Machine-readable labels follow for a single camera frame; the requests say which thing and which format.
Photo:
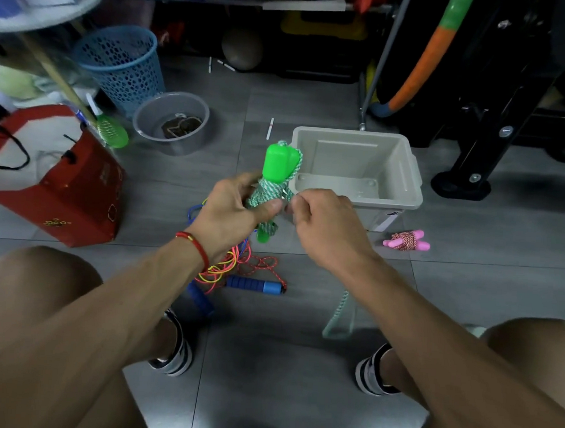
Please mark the person's right hand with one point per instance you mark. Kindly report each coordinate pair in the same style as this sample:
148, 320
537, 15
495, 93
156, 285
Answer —
334, 233

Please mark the person's left hand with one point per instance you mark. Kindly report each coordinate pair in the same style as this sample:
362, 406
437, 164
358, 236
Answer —
224, 222

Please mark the grey plastic storage bin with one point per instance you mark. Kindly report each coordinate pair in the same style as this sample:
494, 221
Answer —
357, 159

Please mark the person's left forearm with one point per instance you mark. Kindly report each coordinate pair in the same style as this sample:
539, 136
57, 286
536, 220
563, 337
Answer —
79, 328

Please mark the person's right forearm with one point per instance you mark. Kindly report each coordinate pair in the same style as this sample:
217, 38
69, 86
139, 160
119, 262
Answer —
469, 366

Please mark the person's left shoe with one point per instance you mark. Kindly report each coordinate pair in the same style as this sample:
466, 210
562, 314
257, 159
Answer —
178, 358

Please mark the person's shoe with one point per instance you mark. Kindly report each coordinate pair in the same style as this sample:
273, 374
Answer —
178, 358
368, 374

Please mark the person's right shoe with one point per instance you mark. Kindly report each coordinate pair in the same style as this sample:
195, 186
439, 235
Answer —
368, 374

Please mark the clear bin lid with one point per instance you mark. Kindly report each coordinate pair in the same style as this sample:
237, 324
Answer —
475, 331

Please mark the person's left leg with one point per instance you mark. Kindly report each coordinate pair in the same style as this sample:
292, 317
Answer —
30, 282

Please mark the person's leg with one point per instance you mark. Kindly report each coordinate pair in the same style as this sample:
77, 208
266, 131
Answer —
30, 282
541, 351

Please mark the person's right leg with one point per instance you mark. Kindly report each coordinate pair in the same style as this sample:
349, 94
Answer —
541, 351

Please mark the grey plastic basin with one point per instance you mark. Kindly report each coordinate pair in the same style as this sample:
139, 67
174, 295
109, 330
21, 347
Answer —
147, 122

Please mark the red paper bag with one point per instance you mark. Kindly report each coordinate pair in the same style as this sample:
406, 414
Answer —
83, 194

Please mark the green spray bottle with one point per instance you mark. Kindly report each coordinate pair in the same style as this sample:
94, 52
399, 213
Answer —
112, 132

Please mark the brown ball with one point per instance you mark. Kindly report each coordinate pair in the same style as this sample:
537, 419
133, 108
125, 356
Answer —
242, 48

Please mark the blue mesh wastebasket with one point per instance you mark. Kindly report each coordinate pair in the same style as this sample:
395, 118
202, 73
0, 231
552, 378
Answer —
121, 72

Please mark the black weight machine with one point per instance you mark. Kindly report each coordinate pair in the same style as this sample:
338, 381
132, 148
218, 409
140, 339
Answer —
489, 119

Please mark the multicoloured hula hoop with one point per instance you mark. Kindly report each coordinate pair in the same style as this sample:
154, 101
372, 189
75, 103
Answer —
423, 57

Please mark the yellow flat board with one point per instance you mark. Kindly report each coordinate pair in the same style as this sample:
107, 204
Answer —
298, 26

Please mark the clear plastic bag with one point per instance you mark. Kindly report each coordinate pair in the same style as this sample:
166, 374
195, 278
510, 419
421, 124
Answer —
13, 83

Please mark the white oval side table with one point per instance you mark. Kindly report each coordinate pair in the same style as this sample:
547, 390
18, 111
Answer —
46, 18

